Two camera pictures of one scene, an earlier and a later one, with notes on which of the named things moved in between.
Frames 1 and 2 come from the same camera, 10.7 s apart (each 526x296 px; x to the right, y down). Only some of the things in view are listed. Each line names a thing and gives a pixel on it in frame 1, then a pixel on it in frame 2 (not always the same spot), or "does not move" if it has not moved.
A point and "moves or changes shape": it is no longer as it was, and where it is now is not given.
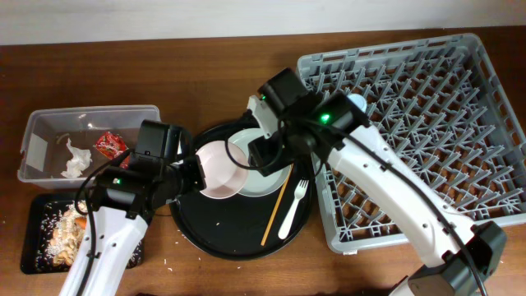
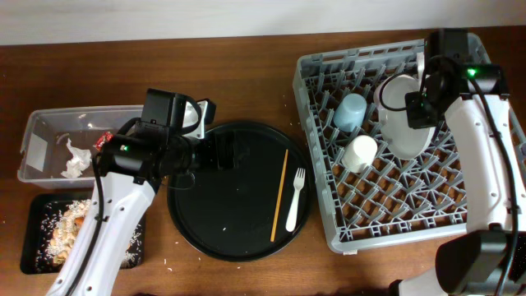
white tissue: (80, 161) does not move
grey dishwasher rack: (440, 105) does not move
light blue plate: (256, 184) to (399, 136)
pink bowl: (226, 168) to (389, 93)
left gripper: (198, 182) to (216, 159)
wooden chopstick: (277, 206) moves or changes shape
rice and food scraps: (62, 229) does not move
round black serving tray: (242, 227) does not move
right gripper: (270, 162) to (415, 117)
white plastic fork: (300, 191) moves or changes shape
